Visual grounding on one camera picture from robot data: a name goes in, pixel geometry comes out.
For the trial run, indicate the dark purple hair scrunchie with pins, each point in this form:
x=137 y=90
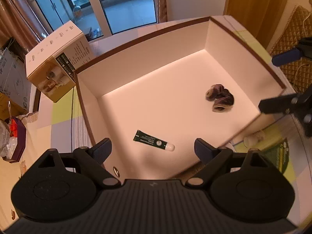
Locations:
x=219 y=97

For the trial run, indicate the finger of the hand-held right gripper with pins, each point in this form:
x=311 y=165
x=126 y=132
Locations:
x=275 y=104
x=285 y=56

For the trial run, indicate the small clear jar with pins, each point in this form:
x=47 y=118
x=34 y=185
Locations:
x=253 y=138

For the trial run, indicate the grey printed carton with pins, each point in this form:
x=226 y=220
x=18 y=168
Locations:
x=11 y=75

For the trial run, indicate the beige printed product box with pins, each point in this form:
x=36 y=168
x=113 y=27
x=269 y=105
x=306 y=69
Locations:
x=56 y=46

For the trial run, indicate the large brown cardboard box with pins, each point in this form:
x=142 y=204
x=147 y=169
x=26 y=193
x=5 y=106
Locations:
x=170 y=90

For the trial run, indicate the sliding glass door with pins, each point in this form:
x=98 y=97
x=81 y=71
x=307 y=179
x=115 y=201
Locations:
x=117 y=2

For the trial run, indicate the dark green tube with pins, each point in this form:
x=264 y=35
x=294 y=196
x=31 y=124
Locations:
x=148 y=140

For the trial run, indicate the brown curtain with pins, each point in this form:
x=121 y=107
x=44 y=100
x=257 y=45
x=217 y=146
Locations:
x=14 y=12

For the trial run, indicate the green printed packet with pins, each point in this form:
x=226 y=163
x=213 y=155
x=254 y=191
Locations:
x=280 y=156

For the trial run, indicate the golden quilted chair cushion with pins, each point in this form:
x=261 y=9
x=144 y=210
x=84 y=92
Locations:
x=292 y=31

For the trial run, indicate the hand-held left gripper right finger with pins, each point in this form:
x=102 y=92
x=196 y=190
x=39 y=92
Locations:
x=203 y=150

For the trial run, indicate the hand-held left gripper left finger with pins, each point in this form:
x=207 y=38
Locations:
x=103 y=148

